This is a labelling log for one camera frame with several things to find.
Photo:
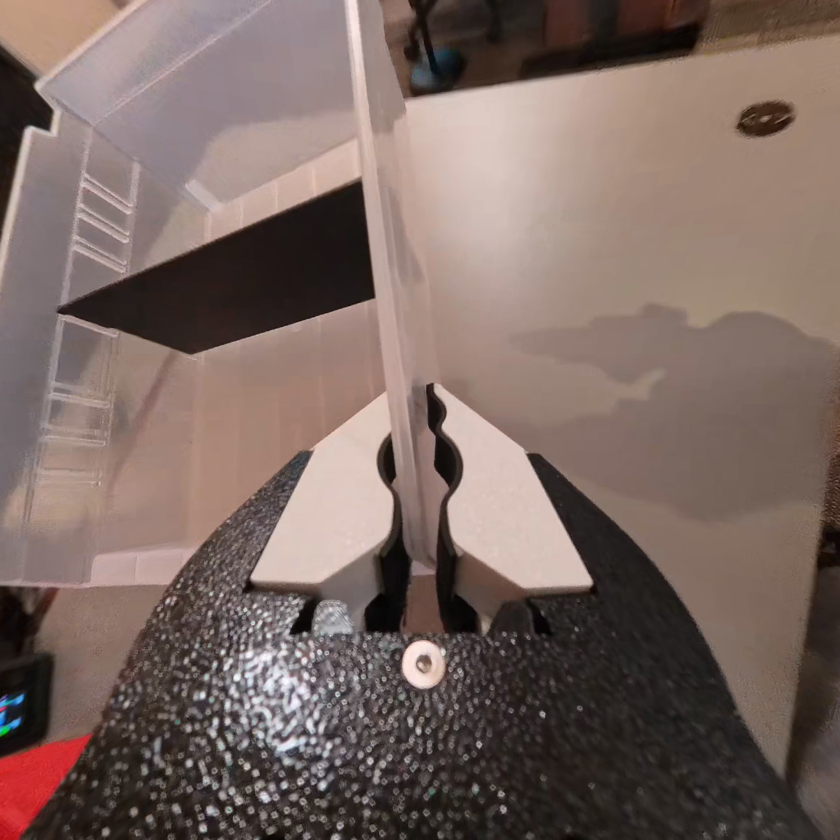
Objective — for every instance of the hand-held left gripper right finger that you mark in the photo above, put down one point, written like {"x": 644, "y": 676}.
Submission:
{"x": 518, "y": 525}

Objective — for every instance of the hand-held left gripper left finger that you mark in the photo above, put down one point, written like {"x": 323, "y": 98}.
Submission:
{"x": 321, "y": 525}

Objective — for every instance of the clear plastic bin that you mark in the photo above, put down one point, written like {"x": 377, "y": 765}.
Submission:
{"x": 197, "y": 426}

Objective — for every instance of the red plastic bin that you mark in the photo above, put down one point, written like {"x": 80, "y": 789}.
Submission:
{"x": 39, "y": 787}

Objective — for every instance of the black bin divider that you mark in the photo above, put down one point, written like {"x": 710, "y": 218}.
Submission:
{"x": 262, "y": 275}

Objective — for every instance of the round desk grommet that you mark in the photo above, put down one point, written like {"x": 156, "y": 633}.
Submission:
{"x": 764, "y": 118}

